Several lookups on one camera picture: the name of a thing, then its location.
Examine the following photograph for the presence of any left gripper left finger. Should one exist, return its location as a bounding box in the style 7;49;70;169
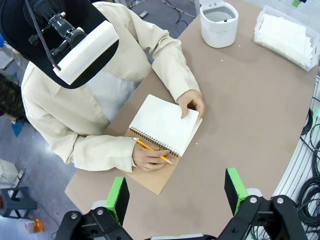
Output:
54;176;133;240

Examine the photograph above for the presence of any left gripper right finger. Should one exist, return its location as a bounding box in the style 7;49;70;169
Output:
219;167;308;240

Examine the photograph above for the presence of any yellow pencil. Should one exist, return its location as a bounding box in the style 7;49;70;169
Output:
131;136;174;165

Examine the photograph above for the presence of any spiral notebook with kraft cover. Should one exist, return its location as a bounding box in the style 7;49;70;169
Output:
123;94;203;196

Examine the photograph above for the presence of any person's left forearm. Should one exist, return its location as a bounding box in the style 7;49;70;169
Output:
151;37;201;102

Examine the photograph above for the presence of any person's right forearm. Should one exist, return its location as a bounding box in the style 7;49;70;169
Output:
49;134;138;173

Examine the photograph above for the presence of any person's right hand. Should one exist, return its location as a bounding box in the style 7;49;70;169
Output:
131;143;176;173

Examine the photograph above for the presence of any person's left hand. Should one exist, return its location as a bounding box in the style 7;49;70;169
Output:
176;89;206;120

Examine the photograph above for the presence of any orange translucent object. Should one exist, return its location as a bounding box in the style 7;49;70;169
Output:
24;218;45;233

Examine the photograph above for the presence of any person in beige shirt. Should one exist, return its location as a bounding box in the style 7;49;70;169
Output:
21;1;185;163

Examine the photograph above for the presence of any dark grey step stool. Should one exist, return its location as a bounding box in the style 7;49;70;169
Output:
0;186;38;220

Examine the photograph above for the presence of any white box on floor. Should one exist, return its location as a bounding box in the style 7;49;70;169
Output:
0;158;26;188

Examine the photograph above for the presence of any blue triangular floor piece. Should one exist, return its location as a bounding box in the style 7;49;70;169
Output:
11;119;26;138

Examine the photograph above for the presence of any dark camouflage garment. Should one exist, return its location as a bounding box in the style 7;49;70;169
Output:
0;73;30;123

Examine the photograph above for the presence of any white perforated plastic basket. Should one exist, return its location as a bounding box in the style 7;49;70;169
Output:
253;5;320;73

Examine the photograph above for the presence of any white round waste bin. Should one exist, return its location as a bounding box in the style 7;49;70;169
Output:
199;0;239;49

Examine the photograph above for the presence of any stack of white paper sheets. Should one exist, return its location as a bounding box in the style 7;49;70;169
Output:
258;13;308;55

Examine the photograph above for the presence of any black cap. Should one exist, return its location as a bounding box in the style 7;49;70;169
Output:
0;0;120;90

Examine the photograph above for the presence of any black coiled cable bundle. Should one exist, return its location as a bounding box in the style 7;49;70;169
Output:
296;107;320;230

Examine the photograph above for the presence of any white head-mounted camera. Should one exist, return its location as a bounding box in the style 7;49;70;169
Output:
53;19;120;86

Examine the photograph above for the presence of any black head camera mount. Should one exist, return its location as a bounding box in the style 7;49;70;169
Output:
28;11;87;57

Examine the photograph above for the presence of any black head camera cable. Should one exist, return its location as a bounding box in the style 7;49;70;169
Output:
24;0;62;72

